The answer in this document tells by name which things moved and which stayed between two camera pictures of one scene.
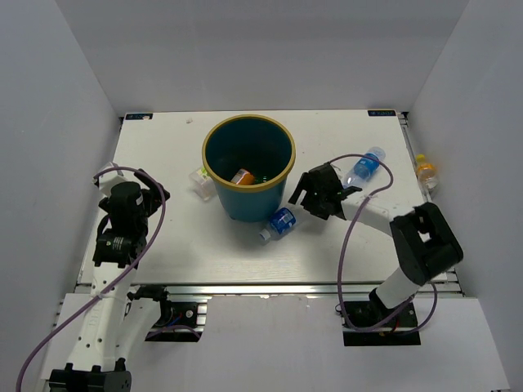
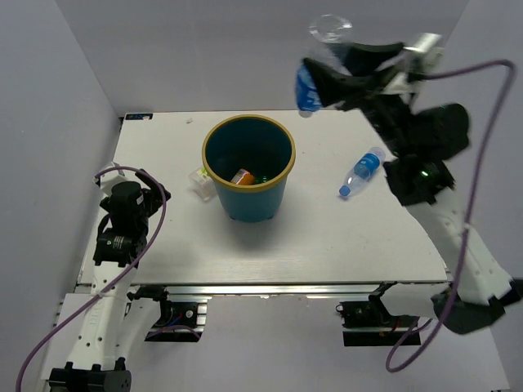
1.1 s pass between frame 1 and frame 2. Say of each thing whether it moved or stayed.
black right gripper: moved
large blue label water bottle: stayed
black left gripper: stayed
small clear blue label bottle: moved
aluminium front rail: stayed
